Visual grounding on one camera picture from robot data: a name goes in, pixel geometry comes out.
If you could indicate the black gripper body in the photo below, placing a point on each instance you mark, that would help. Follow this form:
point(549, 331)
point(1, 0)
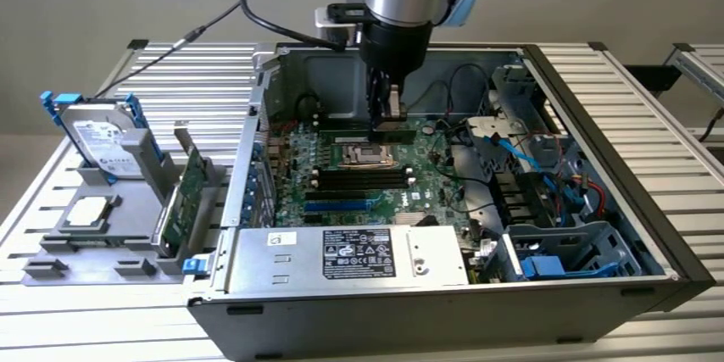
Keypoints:
point(396, 46)

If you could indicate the green RAM stick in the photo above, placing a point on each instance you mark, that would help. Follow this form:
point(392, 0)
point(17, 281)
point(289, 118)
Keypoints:
point(345, 136)

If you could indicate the black RAM slot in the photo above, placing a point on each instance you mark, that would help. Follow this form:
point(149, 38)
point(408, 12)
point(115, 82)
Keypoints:
point(361, 181)
point(361, 175)
point(361, 170)

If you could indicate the silver CPU socket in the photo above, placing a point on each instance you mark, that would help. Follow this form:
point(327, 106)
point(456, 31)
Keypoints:
point(363, 153)

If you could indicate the green Dell motherboard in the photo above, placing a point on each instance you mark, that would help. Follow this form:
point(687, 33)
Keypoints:
point(435, 184)

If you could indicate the black expansion slot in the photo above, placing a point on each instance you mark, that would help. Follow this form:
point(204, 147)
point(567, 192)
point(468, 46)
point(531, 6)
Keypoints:
point(336, 196)

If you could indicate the blue expansion slot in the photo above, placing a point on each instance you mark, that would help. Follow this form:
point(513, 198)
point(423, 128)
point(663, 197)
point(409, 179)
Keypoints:
point(336, 206)

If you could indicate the silver chipset heatsink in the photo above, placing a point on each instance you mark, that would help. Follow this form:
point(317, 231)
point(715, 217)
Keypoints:
point(415, 220)

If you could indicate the silver power supply unit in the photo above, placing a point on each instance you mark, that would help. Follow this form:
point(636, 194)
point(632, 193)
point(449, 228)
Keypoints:
point(351, 258)

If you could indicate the green graphics card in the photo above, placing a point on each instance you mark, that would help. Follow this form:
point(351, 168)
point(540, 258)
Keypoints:
point(184, 201)

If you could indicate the grey disk bay cage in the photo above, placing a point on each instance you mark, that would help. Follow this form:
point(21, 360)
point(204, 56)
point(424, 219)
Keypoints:
point(571, 247)

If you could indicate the silver hard disk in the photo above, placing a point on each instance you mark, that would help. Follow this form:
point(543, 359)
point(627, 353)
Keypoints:
point(104, 141)

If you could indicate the blue case latch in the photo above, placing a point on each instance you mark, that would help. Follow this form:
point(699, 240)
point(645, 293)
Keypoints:
point(195, 268)

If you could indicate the open grey computer case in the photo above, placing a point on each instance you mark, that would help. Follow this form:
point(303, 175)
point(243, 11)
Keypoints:
point(452, 324)

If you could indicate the metal slat side table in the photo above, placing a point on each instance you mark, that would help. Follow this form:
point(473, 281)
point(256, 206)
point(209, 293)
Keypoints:
point(699, 67)

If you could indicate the silver CPU chip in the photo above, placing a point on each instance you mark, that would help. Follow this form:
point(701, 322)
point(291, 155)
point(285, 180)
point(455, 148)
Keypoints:
point(87, 211)

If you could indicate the grey parts rack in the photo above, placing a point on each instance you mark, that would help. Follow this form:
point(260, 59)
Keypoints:
point(101, 252)

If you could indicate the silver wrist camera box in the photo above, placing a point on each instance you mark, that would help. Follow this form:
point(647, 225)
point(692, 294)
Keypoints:
point(335, 23)

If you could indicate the blue disk carrier frame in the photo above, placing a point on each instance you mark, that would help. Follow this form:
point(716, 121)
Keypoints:
point(61, 98)

